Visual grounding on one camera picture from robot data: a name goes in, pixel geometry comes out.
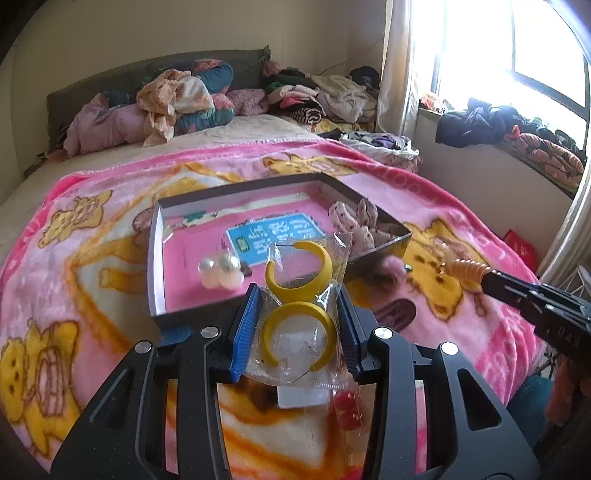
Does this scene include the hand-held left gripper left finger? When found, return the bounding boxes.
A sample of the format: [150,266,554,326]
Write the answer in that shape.
[51,284,262,480]

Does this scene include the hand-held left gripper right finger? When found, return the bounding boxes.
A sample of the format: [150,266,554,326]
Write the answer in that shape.
[336,286,541,480]

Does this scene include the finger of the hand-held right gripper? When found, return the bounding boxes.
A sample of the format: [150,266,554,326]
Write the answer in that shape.
[482,271,541,296]
[482,282,536,329]

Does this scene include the bag of yellow hoop earrings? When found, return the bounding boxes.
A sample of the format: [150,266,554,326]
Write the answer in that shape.
[245,233,354,409]

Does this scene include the beige spiral hair tie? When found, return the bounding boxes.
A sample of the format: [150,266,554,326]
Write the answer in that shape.
[436,244,490,282]

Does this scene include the brown hair clip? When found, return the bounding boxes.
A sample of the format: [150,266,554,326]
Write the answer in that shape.
[375,299,417,330]

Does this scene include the pink fluffy hair clip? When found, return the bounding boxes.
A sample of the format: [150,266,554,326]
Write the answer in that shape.
[369,258,415,287]

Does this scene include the dark cardboard box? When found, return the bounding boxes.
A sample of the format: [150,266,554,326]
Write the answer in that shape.
[148,172,413,329]

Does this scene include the red paper bag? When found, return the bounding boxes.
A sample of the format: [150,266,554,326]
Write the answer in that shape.
[503,229,539,273]

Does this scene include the pearl drop earring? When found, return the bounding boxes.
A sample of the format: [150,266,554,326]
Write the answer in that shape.
[198,257,220,289]
[217,253,243,289]

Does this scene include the red hair accessory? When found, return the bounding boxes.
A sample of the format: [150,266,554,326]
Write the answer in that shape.
[333,392,365,432]

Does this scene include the orange fuzzy cloth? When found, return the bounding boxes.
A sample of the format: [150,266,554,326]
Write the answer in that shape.
[545,355,585,428]

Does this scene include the cream curtain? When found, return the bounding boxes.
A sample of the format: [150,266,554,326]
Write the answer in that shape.
[376,0,444,134]
[538,152,591,287]

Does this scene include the pink picture book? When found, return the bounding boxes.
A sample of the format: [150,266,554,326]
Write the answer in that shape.
[164,194,335,315]

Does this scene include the dotted sheer hair bow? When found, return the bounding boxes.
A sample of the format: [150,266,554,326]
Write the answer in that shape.
[329,198,407,259]

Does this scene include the orange leaf print cloth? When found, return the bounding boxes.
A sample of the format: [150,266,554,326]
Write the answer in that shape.
[516,133,586,188]

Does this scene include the pink cartoon printed blanket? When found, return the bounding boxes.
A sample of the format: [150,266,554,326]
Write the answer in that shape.
[0,141,550,480]

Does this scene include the dark jacket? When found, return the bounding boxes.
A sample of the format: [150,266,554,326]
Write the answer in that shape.
[436,98,525,148]

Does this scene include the bag of dark clothes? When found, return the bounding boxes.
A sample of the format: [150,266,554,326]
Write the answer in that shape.
[342,131,423,174]

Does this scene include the yellow printed cloth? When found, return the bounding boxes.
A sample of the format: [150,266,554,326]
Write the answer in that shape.
[316,117,370,138]

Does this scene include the pink knit cloth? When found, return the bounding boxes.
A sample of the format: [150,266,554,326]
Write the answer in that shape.
[226,88,269,116]

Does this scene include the pile of mixed clothes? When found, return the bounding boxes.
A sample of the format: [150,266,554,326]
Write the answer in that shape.
[263,65,384,134]

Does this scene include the window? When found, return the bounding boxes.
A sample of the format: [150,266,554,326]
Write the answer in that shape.
[411,0,591,121]

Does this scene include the cream orange floral cloth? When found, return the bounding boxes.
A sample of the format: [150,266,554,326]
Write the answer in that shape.
[136,69,215,148]

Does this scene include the pink padded garment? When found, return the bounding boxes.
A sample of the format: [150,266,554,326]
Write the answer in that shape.
[62,92,153,155]

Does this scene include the dark floral quilt roll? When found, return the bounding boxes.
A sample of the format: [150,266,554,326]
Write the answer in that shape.
[175,60,236,134]

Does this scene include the beige bed sheet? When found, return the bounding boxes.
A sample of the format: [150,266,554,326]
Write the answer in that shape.
[0,115,324,259]

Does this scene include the pile of clothes on bed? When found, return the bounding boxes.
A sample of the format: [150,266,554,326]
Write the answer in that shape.
[46,45,273,153]

